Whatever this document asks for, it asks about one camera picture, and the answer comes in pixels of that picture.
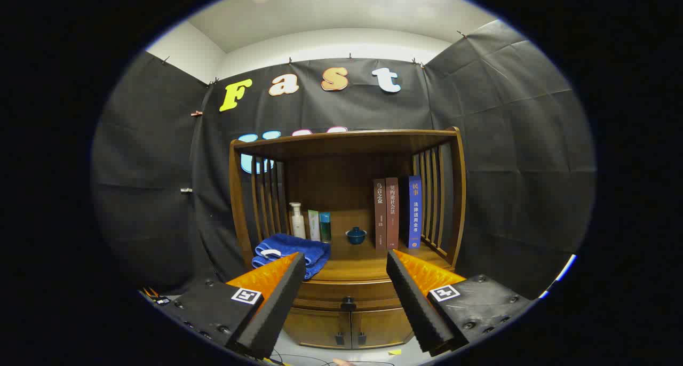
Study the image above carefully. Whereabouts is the folded blue towel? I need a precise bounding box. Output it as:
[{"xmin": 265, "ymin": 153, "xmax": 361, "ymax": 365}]
[{"xmin": 252, "ymin": 233, "xmax": 331, "ymax": 280}]

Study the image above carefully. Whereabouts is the black floor cable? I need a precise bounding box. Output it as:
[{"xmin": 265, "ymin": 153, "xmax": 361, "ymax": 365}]
[{"xmin": 269, "ymin": 350, "xmax": 395, "ymax": 366}]

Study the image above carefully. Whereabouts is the white pump bottle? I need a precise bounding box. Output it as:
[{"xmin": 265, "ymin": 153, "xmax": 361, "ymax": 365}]
[{"xmin": 289, "ymin": 202, "xmax": 307, "ymax": 239}]

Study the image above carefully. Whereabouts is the wooden countertop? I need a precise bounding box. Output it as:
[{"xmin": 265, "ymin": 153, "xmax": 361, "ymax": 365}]
[{"xmin": 251, "ymin": 237, "xmax": 451, "ymax": 282}]

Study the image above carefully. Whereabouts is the wooden cabinet door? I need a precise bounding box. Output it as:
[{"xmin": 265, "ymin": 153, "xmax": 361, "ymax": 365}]
[
  {"xmin": 283, "ymin": 308, "xmax": 353, "ymax": 349},
  {"xmin": 351, "ymin": 308, "xmax": 414, "ymax": 349}
]

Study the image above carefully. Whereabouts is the dark brown book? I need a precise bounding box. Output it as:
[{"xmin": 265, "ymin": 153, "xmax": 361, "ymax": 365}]
[{"xmin": 374, "ymin": 178, "xmax": 387, "ymax": 250}]

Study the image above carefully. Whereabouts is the black backdrop cloth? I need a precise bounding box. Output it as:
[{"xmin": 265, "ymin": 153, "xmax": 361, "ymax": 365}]
[{"xmin": 91, "ymin": 19, "xmax": 597, "ymax": 303}]

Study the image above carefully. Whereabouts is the reddish brown book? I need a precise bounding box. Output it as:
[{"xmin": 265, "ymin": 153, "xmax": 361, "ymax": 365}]
[{"xmin": 385, "ymin": 177, "xmax": 400, "ymax": 250}]

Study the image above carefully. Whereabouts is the wooden cabinet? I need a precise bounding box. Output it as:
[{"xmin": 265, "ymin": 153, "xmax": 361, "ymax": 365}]
[{"xmin": 229, "ymin": 127, "xmax": 467, "ymax": 351}]

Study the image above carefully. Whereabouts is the wooden drawer with black knob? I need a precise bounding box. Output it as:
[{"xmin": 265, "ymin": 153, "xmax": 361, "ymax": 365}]
[{"xmin": 293, "ymin": 280, "xmax": 402, "ymax": 312}]

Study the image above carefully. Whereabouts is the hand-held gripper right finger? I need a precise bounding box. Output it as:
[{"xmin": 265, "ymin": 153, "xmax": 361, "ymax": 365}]
[{"xmin": 386, "ymin": 249, "xmax": 534, "ymax": 357}]

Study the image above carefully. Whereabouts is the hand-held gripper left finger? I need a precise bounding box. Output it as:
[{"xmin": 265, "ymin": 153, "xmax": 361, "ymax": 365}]
[{"xmin": 140, "ymin": 252, "xmax": 307, "ymax": 360}]

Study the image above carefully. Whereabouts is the blue book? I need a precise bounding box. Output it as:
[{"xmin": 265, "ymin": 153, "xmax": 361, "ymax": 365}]
[{"xmin": 403, "ymin": 175, "xmax": 423, "ymax": 249}]

